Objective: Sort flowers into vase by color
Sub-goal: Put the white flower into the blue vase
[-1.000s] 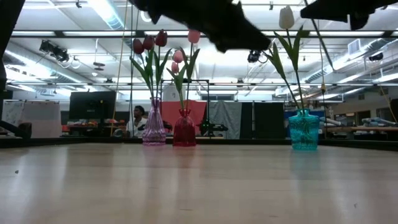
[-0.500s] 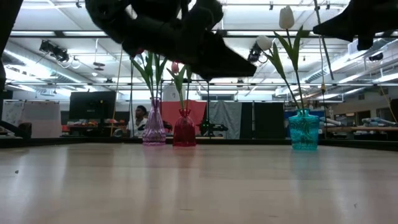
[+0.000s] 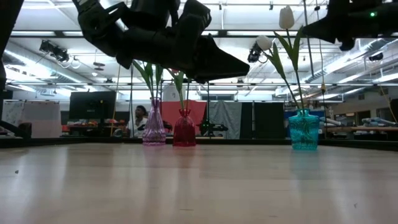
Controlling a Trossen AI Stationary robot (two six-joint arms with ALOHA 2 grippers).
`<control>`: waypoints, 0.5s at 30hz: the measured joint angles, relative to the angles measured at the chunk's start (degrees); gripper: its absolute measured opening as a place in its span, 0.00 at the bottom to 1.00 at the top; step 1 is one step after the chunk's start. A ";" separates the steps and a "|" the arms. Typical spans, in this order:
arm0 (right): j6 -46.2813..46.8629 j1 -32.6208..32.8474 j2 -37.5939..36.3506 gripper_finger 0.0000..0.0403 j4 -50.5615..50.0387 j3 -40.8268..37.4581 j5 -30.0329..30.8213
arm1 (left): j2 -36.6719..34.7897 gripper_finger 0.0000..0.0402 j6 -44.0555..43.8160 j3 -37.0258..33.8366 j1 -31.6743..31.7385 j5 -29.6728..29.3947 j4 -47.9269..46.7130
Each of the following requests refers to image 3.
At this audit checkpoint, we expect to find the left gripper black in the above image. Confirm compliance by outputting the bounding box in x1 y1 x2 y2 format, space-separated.
115 0 251 85

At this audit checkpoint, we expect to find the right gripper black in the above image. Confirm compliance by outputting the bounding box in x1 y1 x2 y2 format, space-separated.
302 0 384 52

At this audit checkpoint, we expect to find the white artificial tulip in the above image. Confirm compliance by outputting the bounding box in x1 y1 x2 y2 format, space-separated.
302 0 315 78
273 4 307 113
256 34 301 111

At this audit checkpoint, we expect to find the dark red artificial tulip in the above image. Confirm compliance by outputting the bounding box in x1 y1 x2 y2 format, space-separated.
167 68 187 110
185 77 192 111

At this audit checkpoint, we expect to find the pink artificial tulip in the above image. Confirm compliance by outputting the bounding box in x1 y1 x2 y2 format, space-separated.
154 63 165 100
132 60 155 100
145 62 156 100

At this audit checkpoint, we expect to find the red glass vase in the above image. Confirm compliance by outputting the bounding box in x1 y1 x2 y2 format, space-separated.
172 108 197 147

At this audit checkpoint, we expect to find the pink glass vase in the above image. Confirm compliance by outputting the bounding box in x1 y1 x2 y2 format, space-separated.
142 97 167 146

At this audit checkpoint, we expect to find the teal glass vase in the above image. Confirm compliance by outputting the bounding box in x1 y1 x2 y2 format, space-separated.
288 108 320 152

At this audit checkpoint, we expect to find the red cloth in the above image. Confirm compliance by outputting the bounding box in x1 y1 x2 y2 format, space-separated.
160 100 208 135

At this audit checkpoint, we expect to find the grey cloth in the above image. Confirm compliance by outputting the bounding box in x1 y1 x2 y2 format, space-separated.
208 101 243 140

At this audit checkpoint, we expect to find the black panel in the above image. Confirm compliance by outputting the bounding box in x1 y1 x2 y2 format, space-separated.
254 101 285 140

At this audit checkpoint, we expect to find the person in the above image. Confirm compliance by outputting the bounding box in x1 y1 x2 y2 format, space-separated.
128 105 149 138

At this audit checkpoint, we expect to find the wooden work table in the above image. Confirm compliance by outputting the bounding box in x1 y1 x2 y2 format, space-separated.
322 125 398 141

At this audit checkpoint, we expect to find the black monitor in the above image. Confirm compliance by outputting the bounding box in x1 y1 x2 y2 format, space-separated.
68 91 117 120

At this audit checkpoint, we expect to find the white board panel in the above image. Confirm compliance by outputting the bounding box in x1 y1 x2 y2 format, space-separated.
1 101 62 139

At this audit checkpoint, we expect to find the ceiling mounted camera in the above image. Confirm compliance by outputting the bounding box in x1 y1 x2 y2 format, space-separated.
247 42 264 63
38 39 71 63

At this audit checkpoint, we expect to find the black aluminium table frame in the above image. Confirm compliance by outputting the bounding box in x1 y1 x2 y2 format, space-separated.
0 119 398 152

